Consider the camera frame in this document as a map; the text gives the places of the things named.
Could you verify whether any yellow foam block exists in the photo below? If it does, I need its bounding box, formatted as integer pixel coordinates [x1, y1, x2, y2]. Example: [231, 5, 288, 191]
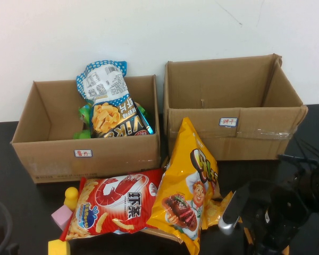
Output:
[48, 238, 71, 255]

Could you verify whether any small yellow snack bag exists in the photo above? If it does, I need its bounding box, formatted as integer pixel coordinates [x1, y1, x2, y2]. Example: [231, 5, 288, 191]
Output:
[201, 190, 234, 231]

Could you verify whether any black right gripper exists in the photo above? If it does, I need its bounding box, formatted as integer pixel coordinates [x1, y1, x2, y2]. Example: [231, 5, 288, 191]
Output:
[243, 181, 309, 255]

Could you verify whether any green snack bag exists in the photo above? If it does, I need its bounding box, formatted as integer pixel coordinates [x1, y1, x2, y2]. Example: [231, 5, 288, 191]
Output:
[73, 102, 151, 140]

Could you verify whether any large yellow chef chips bag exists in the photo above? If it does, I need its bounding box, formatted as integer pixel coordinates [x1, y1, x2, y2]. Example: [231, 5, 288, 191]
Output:
[146, 117, 219, 255]

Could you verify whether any blue polka dot chips bag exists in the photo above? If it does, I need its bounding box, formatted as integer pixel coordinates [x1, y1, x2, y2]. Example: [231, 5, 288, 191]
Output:
[76, 60, 155, 139]

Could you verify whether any cardboard box with chips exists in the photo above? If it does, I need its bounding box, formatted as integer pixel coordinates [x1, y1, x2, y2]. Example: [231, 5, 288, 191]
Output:
[11, 74, 162, 184]

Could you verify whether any flat cardboard piece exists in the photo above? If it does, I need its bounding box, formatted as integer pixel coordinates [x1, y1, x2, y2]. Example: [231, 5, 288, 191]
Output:
[141, 225, 184, 244]

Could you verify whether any yellow toy peg figure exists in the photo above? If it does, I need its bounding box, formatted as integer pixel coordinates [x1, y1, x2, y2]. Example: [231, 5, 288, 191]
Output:
[63, 186, 79, 210]

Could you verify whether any small brown snack packet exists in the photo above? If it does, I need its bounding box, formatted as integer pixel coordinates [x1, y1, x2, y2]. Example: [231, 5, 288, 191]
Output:
[243, 227, 256, 252]

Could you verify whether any pink foam block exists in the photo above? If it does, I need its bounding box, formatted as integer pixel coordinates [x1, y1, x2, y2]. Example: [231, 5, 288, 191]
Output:
[51, 205, 74, 231]

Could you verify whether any red shrimp cracker bag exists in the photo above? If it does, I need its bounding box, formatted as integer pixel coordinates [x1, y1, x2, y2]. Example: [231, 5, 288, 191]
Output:
[60, 168, 164, 242]

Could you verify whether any empty taped cardboard box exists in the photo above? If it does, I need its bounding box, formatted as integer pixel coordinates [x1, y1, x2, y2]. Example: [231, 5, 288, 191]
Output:
[163, 54, 308, 162]

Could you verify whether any white label sticker red writing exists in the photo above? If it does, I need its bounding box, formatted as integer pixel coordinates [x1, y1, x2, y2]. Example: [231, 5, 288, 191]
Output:
[219, 117, 238, 127]
[74, 149, 94, 158]

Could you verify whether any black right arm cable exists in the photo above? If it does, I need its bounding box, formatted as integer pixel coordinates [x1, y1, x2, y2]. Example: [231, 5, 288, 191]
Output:
[278, 138, 319, 176]

